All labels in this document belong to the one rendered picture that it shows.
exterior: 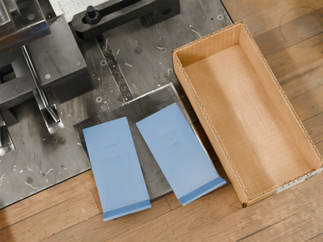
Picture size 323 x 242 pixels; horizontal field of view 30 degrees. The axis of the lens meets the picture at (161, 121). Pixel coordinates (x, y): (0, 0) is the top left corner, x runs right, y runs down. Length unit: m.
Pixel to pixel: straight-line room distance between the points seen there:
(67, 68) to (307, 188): 0.40
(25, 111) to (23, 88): 0.09
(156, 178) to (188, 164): 0.05
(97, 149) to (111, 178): 0.05
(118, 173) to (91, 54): 0.22
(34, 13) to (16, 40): 0.04
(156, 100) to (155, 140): 0.07
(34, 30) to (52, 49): 0.15
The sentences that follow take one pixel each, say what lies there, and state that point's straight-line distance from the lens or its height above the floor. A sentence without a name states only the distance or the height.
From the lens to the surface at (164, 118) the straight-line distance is 0.92.
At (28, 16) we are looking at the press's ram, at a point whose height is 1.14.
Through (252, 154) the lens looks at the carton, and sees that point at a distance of 0.93.
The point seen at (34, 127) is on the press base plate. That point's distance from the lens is 0.98.
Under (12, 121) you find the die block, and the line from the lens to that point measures 0.98.
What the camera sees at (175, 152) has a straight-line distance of 0.90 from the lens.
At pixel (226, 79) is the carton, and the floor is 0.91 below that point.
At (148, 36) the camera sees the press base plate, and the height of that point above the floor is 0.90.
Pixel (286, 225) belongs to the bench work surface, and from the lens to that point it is 0.91.
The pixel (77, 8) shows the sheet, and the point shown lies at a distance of 1.00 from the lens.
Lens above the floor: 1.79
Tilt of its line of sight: 69 degrees down
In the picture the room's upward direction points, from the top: 12 degrees counter-clockwise
